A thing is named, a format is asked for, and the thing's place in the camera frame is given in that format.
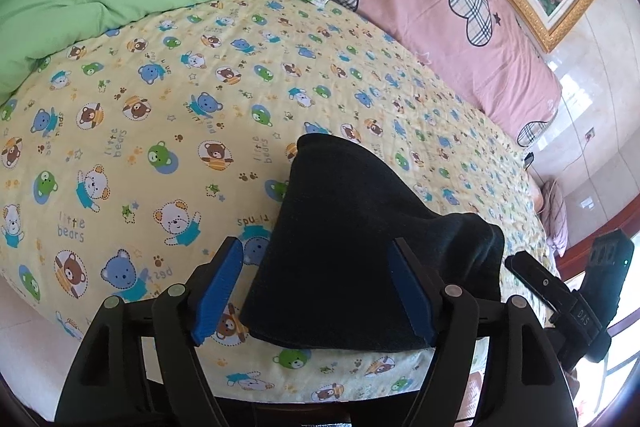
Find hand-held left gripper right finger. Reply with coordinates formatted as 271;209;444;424
390;238;573;427

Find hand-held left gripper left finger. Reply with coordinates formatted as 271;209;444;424
55;237;246;427

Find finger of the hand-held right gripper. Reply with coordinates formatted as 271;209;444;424
504;251;571;313

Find black pants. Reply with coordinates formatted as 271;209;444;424
240;133;506;353

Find red wooden board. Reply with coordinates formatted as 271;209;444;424
552;207;640;280

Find pink striped pillow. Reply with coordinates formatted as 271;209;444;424
542;179;568;255

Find yellow bear printed bed sheet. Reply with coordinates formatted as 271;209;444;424
0;0;561;408

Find pink heart-pattern pillow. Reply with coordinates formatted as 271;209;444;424
320;0;561;148

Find dark wooden bed frame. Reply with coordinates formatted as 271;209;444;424
240;399;416;427

